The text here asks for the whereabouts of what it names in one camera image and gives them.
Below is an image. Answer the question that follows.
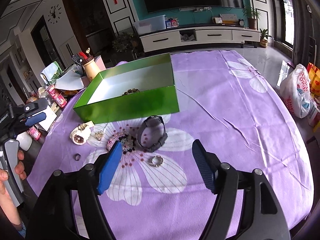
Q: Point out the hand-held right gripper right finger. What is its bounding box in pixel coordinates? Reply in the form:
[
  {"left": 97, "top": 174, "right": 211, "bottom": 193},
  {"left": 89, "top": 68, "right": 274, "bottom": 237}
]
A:
[{"left": 192, "top": 139, "right": 292, "bottom": 240}]

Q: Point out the white television cabinet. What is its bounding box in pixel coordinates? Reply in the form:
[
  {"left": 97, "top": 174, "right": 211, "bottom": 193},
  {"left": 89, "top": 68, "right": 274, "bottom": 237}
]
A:
[{"left": 139, "top": 23, "right": 261, "bottom": 53}]

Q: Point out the purple floral cloth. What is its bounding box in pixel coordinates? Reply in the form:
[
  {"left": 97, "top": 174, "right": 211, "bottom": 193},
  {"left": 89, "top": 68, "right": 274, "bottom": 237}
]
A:
[{"left": 26, "top": 50, "right": 314, "bottom": 240}]

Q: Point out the tall potted plant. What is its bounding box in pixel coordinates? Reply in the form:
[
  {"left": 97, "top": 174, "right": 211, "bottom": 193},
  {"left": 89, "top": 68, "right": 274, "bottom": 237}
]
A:
[{"left": 242, "top": 5, "right": 262, "bottom": 30}]

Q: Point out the black wristwatch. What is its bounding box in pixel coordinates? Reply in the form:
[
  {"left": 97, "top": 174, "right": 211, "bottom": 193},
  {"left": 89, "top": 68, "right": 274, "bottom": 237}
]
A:
[{"left": 137, "top": 116, "right": 168, "bottom": 153}]

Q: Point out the white cup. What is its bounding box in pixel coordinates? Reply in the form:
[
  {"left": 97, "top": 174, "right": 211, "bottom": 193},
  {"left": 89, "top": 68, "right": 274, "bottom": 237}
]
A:
[{"left": 16, "top": 131, "right": 33, "bottom": 152}]

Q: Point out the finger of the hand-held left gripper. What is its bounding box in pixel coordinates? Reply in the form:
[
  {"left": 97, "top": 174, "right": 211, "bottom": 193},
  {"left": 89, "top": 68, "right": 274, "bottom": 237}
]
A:
[
  {"left": 15, "top": 112, "right": 47, "bottom": 131},
  {"left": 24, "top": 98, "right": 48, "bottom": 113}
]

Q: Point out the pink box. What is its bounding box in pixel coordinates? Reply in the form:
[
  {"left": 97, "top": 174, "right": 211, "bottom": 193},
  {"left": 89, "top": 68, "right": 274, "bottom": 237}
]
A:
[{"left": 94, "top": 55, "right": 107, "bottom": 72}]

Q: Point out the green cardboard box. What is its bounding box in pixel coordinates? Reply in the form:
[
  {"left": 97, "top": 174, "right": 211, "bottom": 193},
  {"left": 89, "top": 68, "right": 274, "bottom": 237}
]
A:
[{"left": 73, "top": 53, "right": 180, "bottom": 125}]

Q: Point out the small potted plant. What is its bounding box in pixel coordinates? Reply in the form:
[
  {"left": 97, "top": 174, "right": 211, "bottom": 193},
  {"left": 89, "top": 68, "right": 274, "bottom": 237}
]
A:
[{"left": 259, "top": 28, "right": 273, "bottom": 48}]

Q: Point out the person's left hand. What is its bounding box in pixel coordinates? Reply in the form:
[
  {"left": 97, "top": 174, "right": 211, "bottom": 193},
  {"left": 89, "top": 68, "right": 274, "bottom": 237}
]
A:
[{"left": 0, "top": 149, "right": 27, "bottom": 195}]

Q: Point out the white desk calendar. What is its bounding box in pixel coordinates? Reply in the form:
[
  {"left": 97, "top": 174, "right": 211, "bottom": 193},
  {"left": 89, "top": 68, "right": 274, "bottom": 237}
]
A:
[{"left": 219, "top": 13, "right": 238, "bottom": 26}]

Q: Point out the clear plastic storage box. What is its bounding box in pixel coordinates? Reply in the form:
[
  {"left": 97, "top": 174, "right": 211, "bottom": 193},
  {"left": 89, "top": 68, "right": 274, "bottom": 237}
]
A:
[{"left": 134, "top": 15, "right": 167, "bottom": 35}]

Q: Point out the pink bead bracelet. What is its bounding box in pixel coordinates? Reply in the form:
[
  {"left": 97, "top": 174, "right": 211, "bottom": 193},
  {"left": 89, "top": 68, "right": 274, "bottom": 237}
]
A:
[{"left": 107, "top": 132, "right": 125, "bottom": 152}]

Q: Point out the person's left forearm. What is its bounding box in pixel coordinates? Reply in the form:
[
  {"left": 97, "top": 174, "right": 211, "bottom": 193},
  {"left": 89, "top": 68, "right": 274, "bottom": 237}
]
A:
[{"left": 0, "top": 192, "right": 23, "bottom": 232}]

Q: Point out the black wall clock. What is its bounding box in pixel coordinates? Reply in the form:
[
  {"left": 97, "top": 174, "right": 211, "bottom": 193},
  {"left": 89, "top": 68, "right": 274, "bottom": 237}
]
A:
[{"left": 48, "top": 5, "right": 62, "bottom": 25}]

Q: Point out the cream bottle-shaped pen holder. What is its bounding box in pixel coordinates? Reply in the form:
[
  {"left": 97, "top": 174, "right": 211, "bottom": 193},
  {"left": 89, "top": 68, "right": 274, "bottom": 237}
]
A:
[{"left": 82, "top": 47, "right": 101, "bottom": 83}]

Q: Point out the white power strip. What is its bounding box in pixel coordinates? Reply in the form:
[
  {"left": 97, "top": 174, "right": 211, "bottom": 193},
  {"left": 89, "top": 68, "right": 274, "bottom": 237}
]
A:
[{"left": 179, "top": 6, "right": 212, "bottom": 12}]

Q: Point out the bushy potted plant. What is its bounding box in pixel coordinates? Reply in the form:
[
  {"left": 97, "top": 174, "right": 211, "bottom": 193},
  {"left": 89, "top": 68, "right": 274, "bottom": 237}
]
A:
[{"left": 112, "top": 31, "right": 140, "bottom": 53}]

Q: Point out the white plastic bag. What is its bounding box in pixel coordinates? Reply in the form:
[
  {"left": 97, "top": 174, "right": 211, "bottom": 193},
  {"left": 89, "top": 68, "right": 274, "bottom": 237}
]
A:
[{"left": 279, "top": 64, "right": 316, "bottom": 119}]

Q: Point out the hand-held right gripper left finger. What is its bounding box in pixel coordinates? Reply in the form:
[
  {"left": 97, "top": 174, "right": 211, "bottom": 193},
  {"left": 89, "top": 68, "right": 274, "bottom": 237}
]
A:
[{"left": 26, "top": 141, "right": 123, "bottom": 240}]

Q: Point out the yellow bag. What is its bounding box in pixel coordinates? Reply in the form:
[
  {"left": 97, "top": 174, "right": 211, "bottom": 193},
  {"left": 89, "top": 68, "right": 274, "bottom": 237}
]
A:
[{"left": 306, "top": 62, "right": 320, "bottom": 93}]

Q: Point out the white paper sheet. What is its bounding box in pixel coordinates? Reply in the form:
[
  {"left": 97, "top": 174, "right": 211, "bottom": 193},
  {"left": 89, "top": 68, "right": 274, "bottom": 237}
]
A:
[{"left": 55, "top": 68, "right": 84, "bottom": 91}]

